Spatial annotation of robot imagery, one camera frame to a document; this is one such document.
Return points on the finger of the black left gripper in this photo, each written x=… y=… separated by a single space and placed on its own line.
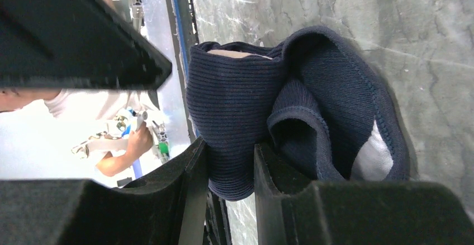
x=72 y=44

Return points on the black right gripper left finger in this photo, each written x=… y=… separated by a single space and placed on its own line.
x=166 y=206

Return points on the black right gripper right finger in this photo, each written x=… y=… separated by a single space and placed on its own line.
x=291 y=209

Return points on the navy underwear beige waistband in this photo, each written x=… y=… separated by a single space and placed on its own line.
x=327 y=113

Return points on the white handheld controller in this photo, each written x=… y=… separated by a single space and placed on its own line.
x=114 y=135

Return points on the person in white shirt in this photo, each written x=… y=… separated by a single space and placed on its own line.
x=40 y=126

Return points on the aluminium frame rail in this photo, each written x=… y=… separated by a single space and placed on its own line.
x=162 y=33

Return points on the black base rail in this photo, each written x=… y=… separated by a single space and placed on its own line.
x=217 y=229

